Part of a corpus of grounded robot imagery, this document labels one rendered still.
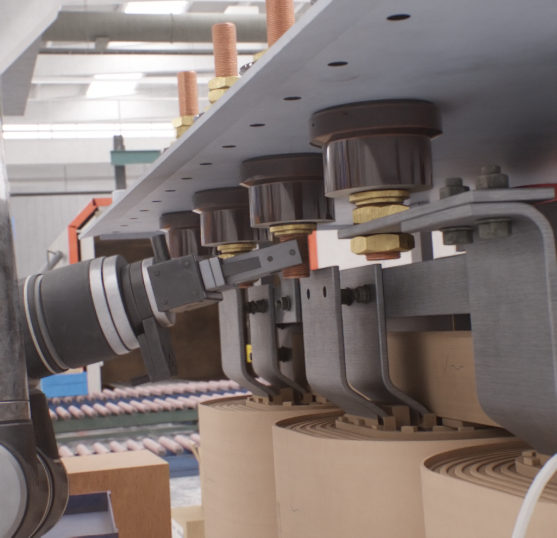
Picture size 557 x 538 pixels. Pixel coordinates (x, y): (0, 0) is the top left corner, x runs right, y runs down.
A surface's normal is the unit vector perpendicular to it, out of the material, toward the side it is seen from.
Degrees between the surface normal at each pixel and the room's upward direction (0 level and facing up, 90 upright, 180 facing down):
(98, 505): 90
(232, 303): 90
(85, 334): 115
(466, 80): 180
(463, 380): 90
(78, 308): 87
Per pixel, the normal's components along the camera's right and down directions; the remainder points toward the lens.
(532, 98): 0.06, 1.00
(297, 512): -0.97, 0.04
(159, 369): 0.01, 0.33
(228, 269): 0.39, -0.18
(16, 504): 0.16, -0.16
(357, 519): -0.70, 0.00
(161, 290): -0.10, -0.05
